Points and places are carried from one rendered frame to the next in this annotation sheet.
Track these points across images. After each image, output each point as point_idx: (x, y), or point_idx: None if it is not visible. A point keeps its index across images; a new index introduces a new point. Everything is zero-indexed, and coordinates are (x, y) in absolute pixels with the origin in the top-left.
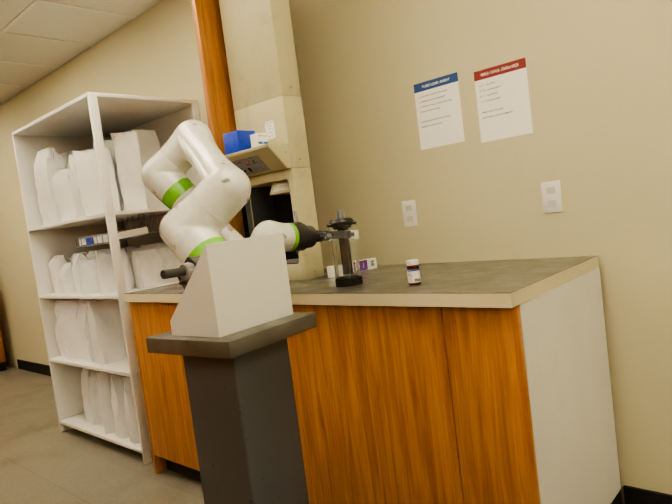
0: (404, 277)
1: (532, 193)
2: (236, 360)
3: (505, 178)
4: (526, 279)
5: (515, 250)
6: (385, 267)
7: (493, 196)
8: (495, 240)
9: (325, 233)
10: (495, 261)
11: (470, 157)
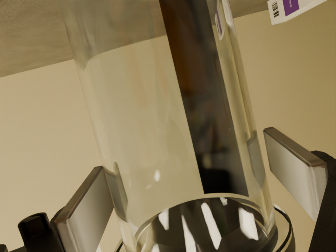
0: (9, 5)
1: (8, 177)
2: None
3: (53, 194)
4: None
5: (18, 88)
6: (244, 7)
7: (67, 166)
8: (53, 98)
9: (300, 202)
10: (18, 69)
11: (114, 220)
